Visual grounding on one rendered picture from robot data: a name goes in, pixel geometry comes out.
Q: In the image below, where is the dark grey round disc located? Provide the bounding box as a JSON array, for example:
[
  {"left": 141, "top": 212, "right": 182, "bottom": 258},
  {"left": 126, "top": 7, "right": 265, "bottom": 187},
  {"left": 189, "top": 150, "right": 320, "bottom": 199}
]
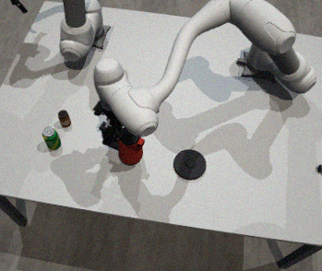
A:
[{"left": 173, "top": 149, "right": 207, "bottom": 180}]

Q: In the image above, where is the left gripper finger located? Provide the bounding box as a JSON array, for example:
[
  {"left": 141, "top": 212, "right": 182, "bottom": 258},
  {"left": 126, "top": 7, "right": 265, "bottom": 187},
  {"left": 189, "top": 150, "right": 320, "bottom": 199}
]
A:
[
  {"left": 103, "top": 118, "right": 118, "bottom": 142},
  {"left": 116, "top": 120, "right": 123, "bottom": 129}
]

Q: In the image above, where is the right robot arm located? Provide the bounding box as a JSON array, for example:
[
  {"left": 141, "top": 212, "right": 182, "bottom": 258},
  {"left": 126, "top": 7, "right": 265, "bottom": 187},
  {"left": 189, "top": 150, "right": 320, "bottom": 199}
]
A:
[{"left": 59, "top": 0, "right": 109, "bottom": 62}]

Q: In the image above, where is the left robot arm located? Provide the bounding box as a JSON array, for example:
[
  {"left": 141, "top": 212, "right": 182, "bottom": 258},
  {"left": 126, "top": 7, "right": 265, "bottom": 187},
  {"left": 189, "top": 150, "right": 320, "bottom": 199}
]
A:
[{"left": 93, "top": 0, "right": 316, "bottom": 136}]

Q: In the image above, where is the green drink can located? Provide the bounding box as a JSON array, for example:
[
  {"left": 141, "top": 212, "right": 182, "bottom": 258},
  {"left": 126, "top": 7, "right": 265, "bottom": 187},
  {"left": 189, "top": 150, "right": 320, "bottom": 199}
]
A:
[{"left": 42, "top": 126, "right": 61, "bottom": 150}]

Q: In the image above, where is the small brown jar with dark lid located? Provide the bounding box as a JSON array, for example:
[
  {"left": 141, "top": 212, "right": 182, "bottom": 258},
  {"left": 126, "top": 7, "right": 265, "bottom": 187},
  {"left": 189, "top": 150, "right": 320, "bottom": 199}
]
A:
[{"left": 58, "top": 110, "right": 71, "bottom": 127}]

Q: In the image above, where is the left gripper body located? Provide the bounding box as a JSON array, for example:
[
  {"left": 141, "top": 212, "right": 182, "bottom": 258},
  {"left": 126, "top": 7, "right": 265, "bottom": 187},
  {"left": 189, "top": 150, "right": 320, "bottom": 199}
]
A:
[{"left": 103, "top": 109, "right": 116, "bottom": 123}]

